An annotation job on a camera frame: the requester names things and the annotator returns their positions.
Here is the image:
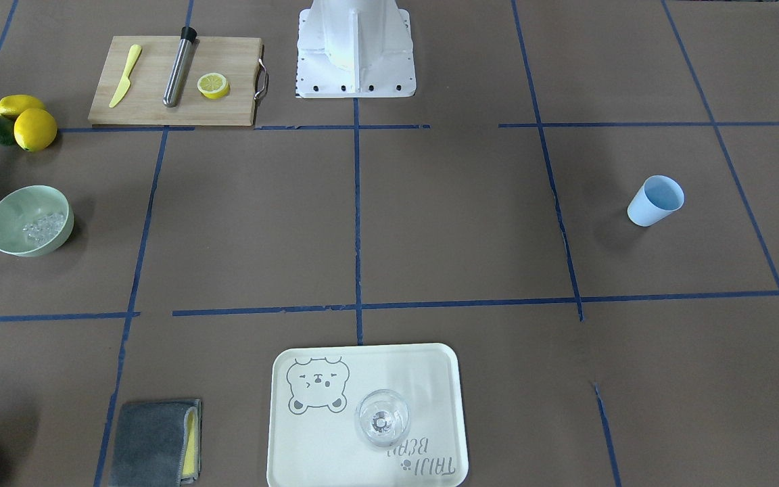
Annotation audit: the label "green bowl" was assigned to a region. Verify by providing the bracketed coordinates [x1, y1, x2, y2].
[0, 185, 75, 258]

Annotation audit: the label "light blue cup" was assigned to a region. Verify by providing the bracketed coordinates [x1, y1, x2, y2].
[627, 175, 684, 227]

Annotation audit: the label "ice cubes in bowl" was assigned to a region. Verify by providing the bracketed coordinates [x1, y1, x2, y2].
[22, 212, 67, 247]

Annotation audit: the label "yellow lemon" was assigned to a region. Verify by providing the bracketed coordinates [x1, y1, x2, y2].
[14, 108, 58, 152]
[0, 93, 46, 121]

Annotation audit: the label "yellow plastic knife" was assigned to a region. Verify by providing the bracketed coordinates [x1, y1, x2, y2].
[108, 44, 143, 108]

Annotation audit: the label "lemon half slice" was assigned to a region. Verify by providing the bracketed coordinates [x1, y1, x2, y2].
[197, 73, 230, 99]

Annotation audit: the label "steel muddler bar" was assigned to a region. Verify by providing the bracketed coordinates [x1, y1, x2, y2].
[162, 26, 197, 108]

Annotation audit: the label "wooden cutting board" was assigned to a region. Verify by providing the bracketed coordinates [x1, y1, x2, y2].
[89, 36, 264, 126]

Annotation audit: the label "clear wine glass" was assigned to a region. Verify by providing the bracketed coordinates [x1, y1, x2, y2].
[355, 389, 411, 449]

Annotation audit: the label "cream bear tray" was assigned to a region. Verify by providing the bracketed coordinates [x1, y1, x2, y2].
[266, 343, 469, 486]

